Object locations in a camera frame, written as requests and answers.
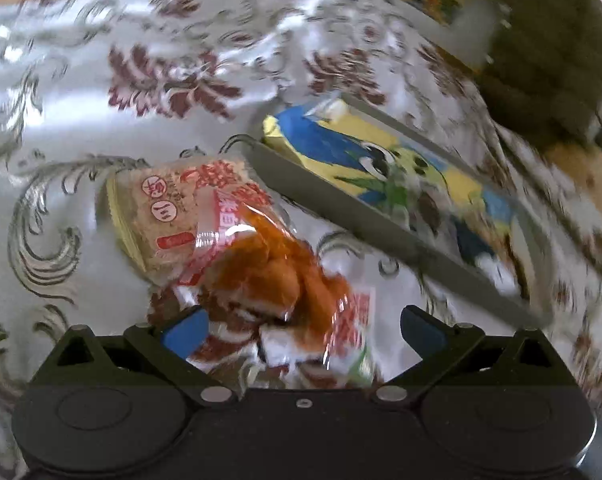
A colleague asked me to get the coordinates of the orange snack clear bag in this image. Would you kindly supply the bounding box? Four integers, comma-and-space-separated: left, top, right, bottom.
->
176, 204, 378, 388

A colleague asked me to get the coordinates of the rice cracker square packet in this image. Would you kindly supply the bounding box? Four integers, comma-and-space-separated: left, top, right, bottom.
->
106, 156, 273, 286

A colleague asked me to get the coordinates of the dark blue stick packet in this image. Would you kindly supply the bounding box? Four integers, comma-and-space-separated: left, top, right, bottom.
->
453, 219, 500, 272

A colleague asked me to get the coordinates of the small white paper packet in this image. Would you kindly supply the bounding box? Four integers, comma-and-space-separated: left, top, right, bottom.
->
259, 325, 325, 367

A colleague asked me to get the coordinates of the grey tray with painted liner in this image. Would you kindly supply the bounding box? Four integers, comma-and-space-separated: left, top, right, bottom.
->
243, 93, 554, 328

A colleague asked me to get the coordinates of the floral satin bedspread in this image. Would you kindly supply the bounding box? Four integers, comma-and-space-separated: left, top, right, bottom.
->
0, 0, 602, 479

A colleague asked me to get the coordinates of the olive quilted down jacket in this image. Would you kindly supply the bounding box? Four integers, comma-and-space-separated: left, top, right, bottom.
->
478, 0, 602, 145

